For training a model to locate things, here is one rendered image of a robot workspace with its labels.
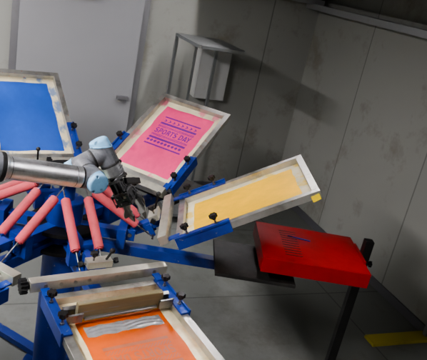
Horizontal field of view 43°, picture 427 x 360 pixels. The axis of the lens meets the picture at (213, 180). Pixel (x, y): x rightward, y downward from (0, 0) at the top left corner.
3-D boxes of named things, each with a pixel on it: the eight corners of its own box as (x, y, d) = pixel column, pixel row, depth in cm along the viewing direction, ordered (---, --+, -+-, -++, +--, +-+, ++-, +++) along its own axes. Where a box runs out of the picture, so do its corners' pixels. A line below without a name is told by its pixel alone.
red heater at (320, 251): (345, 251, 347) (350, 234, 343) (365, 291, 304) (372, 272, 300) (252, 236, 342) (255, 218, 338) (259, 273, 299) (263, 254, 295)
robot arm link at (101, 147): (83, 143, 204) (103, 133, 207) (96, 169, 208) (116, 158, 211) (89, 146, 197) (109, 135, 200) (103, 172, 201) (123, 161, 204)
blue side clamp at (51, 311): (71, 346, 225) (73, 331, 223) (59, 348, 222) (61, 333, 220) (51, 304, 248) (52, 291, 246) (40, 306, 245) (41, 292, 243)
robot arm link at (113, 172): (105, 163, 211) (123, 157, 208) (110, 173, 212) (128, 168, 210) (98, 171, 204) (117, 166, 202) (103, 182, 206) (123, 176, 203)
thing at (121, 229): (154, 261, 303) (158, 242, 299) (6, 279, 261) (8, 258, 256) (103, 199, 366) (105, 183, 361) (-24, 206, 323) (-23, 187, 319)
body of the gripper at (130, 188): (116, 210, 209) (102, 183, 204) (123, 200, 216) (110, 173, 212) (133, 205, 206) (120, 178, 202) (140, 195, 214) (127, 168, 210)
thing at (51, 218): (89, 377, 341) (118, 178, 294) (23, 393, 319) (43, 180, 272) (70, 338, 371) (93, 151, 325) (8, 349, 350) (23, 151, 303)
